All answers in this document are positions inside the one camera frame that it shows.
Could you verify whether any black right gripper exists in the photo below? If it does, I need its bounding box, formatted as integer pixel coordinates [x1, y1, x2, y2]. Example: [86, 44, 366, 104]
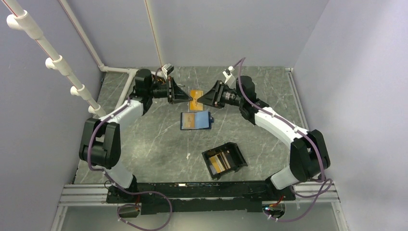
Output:
[197, 80, 244, 109]

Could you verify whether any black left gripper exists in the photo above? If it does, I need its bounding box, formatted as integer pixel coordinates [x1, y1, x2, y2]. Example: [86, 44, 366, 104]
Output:
[148, 76, 192, 104]

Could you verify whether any blue leather card holder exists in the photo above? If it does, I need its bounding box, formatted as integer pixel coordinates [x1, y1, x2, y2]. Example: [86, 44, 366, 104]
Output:
[180, 111, 214, 130]

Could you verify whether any black plastic card tray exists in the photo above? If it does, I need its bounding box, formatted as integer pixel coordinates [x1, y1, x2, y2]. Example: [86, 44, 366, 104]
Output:
[202, 142, 248, 180]

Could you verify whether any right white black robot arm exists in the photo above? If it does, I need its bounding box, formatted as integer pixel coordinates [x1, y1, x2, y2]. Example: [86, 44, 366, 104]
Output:
[197, 76, 331, 200]

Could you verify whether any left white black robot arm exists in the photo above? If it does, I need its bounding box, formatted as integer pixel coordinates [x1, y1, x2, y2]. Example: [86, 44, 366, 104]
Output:
[79, 64, 192, 202]

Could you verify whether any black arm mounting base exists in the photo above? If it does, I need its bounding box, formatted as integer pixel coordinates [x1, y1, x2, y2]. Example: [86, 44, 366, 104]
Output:
[106, 180, 296, 215]

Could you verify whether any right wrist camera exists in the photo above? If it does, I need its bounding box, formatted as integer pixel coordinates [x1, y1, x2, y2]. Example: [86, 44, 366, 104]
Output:
[222, 66, 236, 88]

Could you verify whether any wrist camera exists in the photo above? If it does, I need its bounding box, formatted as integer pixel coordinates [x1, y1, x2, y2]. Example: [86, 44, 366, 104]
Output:
[161, 64, 174, 80]
[222, 66, 236, 88]

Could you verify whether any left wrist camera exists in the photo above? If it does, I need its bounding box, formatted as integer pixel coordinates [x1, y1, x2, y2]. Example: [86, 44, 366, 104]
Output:
[161, 64, 174, 80]

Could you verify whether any aluminium rail frame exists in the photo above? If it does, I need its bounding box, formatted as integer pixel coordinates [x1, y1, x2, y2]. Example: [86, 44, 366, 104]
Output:
[60, 67, 332, 222]

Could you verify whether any white pvc pipe frame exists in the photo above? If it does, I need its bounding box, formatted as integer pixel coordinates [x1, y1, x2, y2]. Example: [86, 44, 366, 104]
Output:
[2, 0, 140, 117]

